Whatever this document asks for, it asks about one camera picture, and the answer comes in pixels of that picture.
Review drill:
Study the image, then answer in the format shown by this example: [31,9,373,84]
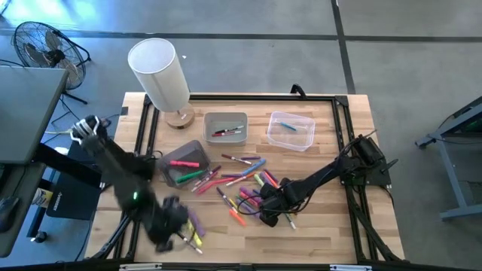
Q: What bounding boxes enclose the black desk beam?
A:
[32,142,105,189]

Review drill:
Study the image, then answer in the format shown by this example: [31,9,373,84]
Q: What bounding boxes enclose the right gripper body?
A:
[259,177,302,218]

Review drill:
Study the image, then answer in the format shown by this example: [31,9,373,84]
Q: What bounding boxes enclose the maroon dry-erase marker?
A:
[221,153,253,166]

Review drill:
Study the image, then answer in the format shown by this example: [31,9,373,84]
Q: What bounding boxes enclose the grey desk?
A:
[0,65,70,259]

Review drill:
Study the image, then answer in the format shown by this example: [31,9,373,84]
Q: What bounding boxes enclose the black caster wheel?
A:
[31,230,49,245]

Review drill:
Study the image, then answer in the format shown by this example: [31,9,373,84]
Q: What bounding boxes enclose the black computer tower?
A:
[45,141,114,221]

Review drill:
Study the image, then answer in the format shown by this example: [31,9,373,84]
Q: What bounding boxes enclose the clear plastic bin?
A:
[266,110,316,152]

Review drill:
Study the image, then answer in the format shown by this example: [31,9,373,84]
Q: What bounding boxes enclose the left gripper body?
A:
[147,197,189,244]

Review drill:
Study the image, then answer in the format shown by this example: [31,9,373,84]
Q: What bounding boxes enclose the white cylindrical table lamp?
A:
[127,37,196,130]

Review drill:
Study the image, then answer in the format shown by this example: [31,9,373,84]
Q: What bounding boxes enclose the pink fat highlighter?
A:
[169,160,201,169]

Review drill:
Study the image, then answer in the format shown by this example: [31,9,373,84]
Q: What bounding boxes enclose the smoky transparent bin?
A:
[157,139,212,189]

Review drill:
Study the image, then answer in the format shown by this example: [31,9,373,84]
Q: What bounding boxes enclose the orange dry-erase marker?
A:
[225,172,255,187]

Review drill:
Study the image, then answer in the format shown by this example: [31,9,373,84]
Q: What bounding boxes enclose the grey metal stand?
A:
[415,96,482,221]

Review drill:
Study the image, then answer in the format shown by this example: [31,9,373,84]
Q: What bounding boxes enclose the orange thin highlighter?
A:
[228,208,247,227]

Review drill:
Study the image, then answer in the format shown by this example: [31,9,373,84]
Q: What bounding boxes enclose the grey opaque bin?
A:
[202,111,249,148]

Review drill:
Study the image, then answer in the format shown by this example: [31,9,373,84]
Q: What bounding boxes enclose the blue dry-erase marker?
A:
[215,186,239,214]

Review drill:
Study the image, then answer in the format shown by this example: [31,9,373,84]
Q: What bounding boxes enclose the black dry-erase marker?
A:
[214,125,246,135]
[175,232,203,255]

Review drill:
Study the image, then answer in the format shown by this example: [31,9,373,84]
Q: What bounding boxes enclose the white label strip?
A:
[119,263,163,271]
[329,264,373,271]

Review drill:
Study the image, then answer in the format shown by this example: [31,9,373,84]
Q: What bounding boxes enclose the black floor fan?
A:
[12,21,92,105]

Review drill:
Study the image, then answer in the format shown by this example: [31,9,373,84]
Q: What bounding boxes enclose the black aluminium table frame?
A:
[84,93,406,264]

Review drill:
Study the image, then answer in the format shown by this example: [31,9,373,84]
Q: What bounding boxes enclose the yellow white packet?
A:
[32,187,53,209]

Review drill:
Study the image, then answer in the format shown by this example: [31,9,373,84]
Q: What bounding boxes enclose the blue fat marker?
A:
[240,158,267,178]

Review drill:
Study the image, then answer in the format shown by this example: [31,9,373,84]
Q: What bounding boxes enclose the red dry-erase marker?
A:
[195,176,235,196]
[211,129,243,138]

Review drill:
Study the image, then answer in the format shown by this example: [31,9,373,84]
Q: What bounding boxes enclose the pink thin highlighter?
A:
[239,191,259,209]

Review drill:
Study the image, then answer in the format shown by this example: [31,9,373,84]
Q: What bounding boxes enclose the green fat marker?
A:
[175,169,206,184]

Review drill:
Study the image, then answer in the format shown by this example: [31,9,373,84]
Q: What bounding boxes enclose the black hook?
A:
[289,83,308,99]

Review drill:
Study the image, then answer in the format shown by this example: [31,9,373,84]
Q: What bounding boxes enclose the red-orange thin highlighter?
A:
[263,169,280,190]

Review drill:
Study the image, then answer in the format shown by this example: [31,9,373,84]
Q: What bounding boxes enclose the yellow fat highlighter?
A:
[185,219,203,248]

